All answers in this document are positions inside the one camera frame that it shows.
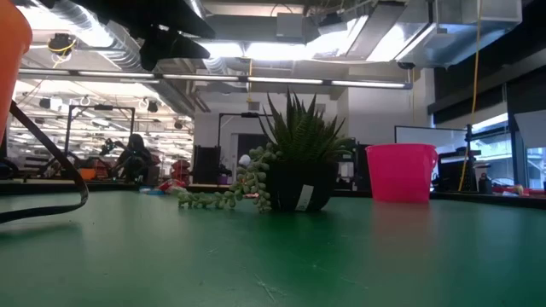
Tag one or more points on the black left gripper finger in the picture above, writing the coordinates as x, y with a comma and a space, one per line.
162, 49
162, 17

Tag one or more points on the red Skittles candy pack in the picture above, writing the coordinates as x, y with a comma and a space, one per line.
170, 184

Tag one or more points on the clear wrapped green candy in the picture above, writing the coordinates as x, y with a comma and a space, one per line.
182, 192

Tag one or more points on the overhead LED light bar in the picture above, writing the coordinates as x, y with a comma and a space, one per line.
205, 78

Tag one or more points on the person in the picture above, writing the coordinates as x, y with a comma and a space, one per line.
134, 162

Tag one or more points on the red storage cart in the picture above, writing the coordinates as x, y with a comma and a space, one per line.
181, 170

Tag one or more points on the black tall cabinet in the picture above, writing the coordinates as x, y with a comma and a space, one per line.
207, 166

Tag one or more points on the orange crate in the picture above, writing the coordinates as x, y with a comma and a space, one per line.
87, 174

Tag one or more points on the orange pumpkin face bucket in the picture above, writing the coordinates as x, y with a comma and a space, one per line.
10, 64

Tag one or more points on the potted artificial succulent plant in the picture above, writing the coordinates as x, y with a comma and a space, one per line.
298, 183

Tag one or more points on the green table mat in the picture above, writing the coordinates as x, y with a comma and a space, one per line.
273, 256

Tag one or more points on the pink plastic bucket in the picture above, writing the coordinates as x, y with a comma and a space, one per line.
401, 175

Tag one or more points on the white whiteboard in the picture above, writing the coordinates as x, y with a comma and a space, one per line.
426, 136

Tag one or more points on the black pegboard panel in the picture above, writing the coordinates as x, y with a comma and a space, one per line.
452, 175

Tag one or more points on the black tripod stand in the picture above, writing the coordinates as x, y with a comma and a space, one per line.
470, 170

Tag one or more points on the black bottle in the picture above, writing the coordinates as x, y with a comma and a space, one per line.
485, 185

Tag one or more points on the white panel on stand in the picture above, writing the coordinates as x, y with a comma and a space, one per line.
531, 128

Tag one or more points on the black gantry frame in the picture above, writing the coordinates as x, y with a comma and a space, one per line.
100, 107

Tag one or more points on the black ceiling camera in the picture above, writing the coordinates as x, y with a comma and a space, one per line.
62, 42

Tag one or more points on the silver ceiling duct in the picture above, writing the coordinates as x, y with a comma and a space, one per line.
448, 38

